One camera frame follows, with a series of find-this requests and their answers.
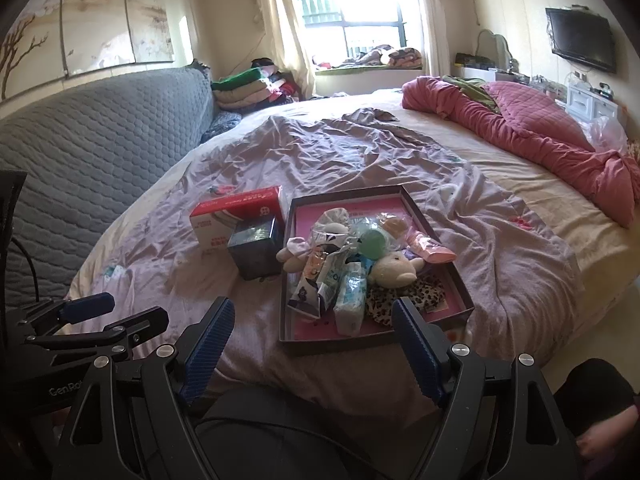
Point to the folded clothes stack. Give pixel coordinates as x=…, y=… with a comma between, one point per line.
x=263, y=85

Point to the clothes pile on windowsill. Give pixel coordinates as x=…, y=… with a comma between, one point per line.
x=384, y=56

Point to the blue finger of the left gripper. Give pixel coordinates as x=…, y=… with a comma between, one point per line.
x=83, y=309
x=141, y=327

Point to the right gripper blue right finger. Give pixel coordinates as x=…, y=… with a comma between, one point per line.
x=424, y=348

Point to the red white tissue box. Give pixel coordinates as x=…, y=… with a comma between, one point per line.
x=213, y=221

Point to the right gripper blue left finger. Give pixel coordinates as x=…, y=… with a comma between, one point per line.
x=200, y=347

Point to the window with curtains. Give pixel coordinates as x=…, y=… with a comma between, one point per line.
x=300, y=35

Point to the blonde doll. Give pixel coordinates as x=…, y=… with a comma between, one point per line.
x=396, y=226

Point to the cream plush toy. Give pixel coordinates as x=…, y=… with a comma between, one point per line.
x=395, y=270

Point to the white drawer cabinet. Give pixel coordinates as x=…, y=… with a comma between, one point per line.
x=586, y=106

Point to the tree painting wall panel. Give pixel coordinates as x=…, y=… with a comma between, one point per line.
x=58, y=39

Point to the pink rolled quilt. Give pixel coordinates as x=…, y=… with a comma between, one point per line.
x=529, y=124

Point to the mauve dotted bed sheet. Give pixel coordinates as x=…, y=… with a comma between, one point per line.
x=523, y=279

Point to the pink tube package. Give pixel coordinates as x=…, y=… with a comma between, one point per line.
x=430, y=250

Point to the grey quilted headboard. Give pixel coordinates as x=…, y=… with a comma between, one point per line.
x=89, y=153

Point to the printed snack packet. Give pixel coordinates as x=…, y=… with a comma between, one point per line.
x=317, y=286

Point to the leopard print fabric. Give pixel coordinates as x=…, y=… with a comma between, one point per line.
x=427, y=295

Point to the light blue wipes pack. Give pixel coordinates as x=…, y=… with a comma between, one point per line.
x=351, y=300

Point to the pink shallow tray box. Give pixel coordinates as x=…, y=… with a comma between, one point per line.
x=304, y=336

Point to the white frilly fabric item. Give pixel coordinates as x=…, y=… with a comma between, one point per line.
x=330, y=232

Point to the black wall television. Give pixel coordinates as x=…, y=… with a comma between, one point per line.
x=582, y=37

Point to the green item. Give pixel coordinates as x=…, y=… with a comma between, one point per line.
x=372, y=241

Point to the dark blue square box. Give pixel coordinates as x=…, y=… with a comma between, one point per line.
x=253, y=247

